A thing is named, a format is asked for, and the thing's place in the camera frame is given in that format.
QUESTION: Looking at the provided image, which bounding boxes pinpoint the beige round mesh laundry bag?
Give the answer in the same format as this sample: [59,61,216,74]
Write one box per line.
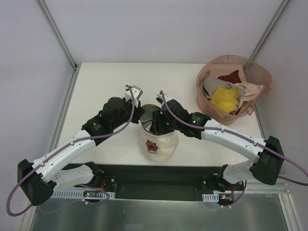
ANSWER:
[139,104,179,162]

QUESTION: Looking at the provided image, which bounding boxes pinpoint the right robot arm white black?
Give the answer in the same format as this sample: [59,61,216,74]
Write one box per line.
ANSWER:
[150,97,283,192]

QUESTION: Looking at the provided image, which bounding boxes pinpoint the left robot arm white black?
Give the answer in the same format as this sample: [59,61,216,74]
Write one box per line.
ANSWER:
[17,96,143,206]

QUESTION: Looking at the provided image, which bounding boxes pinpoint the grey beige bra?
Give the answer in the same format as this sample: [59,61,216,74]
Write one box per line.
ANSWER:
[202,76,232,99]

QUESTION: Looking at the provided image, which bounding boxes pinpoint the yellow bra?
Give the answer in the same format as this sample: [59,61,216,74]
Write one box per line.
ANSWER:
[210,87,237,113]

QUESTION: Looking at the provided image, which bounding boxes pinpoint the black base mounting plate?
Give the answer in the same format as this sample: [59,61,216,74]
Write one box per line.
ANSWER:
[72,164,250,200]

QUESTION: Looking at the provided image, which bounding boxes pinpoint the dark red garment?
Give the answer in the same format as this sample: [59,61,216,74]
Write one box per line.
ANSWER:
[218,70,242,84]

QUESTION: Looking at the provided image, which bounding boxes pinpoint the light pink garment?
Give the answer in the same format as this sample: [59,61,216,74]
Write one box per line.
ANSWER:
[231,82,263,111]

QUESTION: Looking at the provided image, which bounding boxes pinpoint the pink translucent plastic basket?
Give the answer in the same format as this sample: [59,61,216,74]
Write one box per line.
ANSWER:
[196,55,272,125]

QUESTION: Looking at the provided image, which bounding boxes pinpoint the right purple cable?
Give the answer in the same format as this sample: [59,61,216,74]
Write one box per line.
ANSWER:
[159,90,308,211]

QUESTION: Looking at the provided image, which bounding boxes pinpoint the purple cable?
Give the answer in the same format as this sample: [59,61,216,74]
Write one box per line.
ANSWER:
[159,90,308,211]
[6,86,137,217]

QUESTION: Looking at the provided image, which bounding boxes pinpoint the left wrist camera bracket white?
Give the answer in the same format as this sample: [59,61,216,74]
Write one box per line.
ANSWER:
[124,84,143,107]

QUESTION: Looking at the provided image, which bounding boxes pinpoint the wrist camera bracket white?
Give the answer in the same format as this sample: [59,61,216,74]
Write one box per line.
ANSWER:
[124,84,143,107]
[156,94,172,105]

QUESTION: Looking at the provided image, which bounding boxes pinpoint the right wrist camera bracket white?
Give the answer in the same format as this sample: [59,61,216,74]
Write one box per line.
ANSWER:
[156,94,172,105]

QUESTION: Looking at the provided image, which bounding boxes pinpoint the right white cable duct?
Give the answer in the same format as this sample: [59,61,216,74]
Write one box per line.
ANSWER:
[202,193,219,203]

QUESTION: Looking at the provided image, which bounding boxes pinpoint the white cable duct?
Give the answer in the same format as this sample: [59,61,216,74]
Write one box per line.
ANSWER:
[202,193,219,203]
[51,190,116,200]

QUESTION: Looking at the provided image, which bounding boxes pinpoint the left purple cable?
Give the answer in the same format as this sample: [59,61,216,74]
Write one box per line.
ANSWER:
[6,86,137,217]

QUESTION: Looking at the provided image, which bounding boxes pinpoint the left white cable duct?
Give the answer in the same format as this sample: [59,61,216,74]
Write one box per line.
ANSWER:
[51,190,116,200]

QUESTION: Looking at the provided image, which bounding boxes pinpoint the left aluminium frame post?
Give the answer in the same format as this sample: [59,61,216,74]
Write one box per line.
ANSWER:
[36,0,78,71]

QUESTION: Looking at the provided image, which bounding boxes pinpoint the aluminium frame post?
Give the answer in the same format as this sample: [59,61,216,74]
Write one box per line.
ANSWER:
[36,0,78,71]
[249,0,292,61]

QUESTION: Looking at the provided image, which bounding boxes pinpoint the right aluminium frame post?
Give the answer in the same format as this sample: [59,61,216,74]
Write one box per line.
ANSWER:
[249,0,292,61]

